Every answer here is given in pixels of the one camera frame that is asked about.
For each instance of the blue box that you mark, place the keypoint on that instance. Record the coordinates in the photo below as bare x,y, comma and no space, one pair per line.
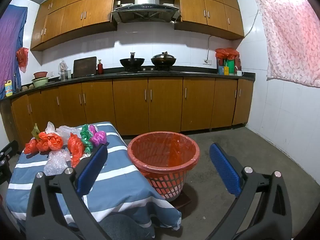
221,70

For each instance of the wok with lid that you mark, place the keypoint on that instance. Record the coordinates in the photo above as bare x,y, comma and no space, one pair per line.
163,61

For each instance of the red bag on boxes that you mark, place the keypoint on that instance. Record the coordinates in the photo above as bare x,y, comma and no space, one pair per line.
226,53

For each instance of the red hanging plastic bag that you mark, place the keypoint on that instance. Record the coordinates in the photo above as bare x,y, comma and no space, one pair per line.
22,56

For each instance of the white wall socket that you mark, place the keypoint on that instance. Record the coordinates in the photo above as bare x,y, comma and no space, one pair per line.
207,61

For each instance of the blue white striped tablecloth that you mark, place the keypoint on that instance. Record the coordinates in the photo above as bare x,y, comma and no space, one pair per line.
117,185

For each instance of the purple blue hanging cloth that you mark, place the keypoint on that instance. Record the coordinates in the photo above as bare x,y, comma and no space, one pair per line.
10,42

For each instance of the round orange plastic bag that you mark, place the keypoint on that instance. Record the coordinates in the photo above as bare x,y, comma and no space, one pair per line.
55,141

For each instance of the clear plastic bag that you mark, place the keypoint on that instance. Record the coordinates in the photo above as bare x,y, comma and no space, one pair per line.
50,127

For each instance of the wooden lower cabinets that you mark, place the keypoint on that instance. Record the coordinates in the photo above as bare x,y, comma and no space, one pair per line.
162,105

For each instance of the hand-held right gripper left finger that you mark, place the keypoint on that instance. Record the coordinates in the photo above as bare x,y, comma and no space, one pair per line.
91,167

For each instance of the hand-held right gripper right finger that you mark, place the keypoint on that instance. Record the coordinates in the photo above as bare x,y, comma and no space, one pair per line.
225,170

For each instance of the crumpled clear plastic sheet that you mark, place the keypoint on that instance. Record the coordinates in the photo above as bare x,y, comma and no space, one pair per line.
66,132

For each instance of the yellow box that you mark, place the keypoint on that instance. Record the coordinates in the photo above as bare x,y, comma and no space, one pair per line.
226,71

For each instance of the green plastic bag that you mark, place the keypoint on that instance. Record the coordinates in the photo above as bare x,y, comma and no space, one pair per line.
86,136

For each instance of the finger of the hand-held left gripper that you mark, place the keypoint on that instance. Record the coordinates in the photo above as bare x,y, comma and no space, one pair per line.
6,170

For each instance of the pink floral curtain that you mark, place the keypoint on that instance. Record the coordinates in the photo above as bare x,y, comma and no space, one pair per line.
290,30

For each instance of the wooden upper cabinets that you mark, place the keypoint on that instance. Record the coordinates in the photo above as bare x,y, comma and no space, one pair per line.
72,15
207,10

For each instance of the yellow wrapper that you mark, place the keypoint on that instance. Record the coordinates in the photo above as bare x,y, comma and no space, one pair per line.
35,132

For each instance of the green box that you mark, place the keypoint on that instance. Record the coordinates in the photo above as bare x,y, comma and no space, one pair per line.
231,66

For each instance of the bubble wrap sheet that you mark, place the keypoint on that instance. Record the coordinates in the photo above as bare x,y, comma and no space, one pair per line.
56,162

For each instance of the red plastic waste basket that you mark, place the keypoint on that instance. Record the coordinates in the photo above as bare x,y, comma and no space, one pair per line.
162,180

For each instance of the glass jar with plastic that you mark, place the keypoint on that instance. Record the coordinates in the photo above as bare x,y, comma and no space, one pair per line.
63,73

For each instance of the yellow detergent bottle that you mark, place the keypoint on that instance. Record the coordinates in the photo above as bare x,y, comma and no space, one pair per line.
9,90

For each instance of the steel range hood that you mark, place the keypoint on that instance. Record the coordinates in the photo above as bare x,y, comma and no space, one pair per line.
146,10

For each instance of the purple plastic bag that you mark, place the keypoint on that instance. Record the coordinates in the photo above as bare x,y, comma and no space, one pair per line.
98,137

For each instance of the dark wooden cutting board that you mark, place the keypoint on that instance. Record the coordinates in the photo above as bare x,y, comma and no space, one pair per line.
84,67

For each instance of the green basin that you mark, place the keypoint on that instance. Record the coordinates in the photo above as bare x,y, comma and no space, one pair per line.
40,82

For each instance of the red bottle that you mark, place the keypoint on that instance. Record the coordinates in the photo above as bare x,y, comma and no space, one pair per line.
100,68

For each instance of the gas stove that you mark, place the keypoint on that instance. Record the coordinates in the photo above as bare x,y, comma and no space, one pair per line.
150,70

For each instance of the white mug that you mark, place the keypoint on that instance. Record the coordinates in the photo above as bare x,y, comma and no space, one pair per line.
239,73

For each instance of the dark red box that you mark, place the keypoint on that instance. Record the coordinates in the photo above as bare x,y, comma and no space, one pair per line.
238,63

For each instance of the wooden cabinets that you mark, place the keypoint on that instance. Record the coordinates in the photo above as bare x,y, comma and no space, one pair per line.
72,15
207,10
162,105

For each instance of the black countertop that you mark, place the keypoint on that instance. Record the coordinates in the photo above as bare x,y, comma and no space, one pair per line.
200,74

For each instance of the black wok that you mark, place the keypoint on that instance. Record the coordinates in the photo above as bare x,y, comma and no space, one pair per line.
132,62

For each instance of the red basin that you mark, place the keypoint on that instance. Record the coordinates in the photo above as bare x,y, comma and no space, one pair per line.
40,75

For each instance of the large orange plastic bag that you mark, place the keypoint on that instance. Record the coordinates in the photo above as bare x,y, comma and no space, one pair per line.
75,150

